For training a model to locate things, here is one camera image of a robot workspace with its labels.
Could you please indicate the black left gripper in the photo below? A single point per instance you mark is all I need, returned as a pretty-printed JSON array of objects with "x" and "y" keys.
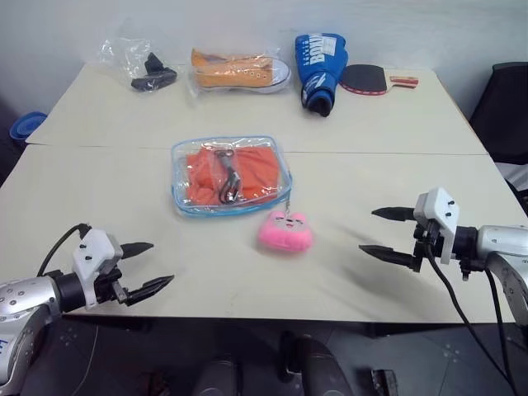
[{"x": 108, "y": 285}]

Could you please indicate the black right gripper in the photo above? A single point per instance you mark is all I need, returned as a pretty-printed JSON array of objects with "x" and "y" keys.
[{"x": 425, "y": 243}]

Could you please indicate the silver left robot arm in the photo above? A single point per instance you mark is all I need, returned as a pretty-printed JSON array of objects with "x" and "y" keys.
[{"x": 24, "y": 301}]

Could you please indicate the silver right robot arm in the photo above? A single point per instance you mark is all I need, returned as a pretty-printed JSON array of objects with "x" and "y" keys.
[{"x": 501, "y": 251}]

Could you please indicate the clear pouch with orange cloth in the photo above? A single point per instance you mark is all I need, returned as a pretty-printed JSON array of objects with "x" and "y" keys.
[{"x": 198, "y": 148}]

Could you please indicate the orange cloth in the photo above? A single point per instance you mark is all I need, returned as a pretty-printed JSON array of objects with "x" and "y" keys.
[{"x": 260, "y": 169}]

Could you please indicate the clear crumpled plastic bag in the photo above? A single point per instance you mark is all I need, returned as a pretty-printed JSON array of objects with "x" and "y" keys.
[{"x": 119, "y": 53}]

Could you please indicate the small dark metal piece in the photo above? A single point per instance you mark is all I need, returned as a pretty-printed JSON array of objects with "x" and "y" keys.
[{"x": 383, "y": 381}]

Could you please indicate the dark rounded shape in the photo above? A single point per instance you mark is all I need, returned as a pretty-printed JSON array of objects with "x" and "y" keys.
[{"x": 317, "y": 367}]

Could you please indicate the black table tennis paddle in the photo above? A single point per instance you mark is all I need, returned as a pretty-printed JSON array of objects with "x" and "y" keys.
[{"x": 365, "y": 78}]

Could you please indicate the black office chair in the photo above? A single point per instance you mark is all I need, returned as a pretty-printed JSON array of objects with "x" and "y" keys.
[{"x": 505, "y": 111}]

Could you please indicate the blue boxing glove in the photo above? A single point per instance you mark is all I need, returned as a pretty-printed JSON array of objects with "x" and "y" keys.
[{"x": 319, "y": 70}]

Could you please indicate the blue plastic container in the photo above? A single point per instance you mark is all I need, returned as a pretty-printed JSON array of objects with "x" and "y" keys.
[{"x": 26, "y": 125}]

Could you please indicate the black folded item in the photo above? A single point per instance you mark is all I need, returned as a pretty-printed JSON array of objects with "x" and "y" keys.
[{"x": 154, "y": 76}]

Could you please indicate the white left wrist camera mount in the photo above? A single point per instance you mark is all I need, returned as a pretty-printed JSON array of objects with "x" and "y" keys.
[{"x": 92, "y": 255}]

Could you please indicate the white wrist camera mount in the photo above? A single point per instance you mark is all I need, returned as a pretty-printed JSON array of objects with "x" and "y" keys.
[
  {"x": 92, "y": 255},
  {"x": 441, "y": 214}
]

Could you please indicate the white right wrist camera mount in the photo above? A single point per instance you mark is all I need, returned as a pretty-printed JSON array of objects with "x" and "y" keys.
[{"x": 441, "y": 214}]

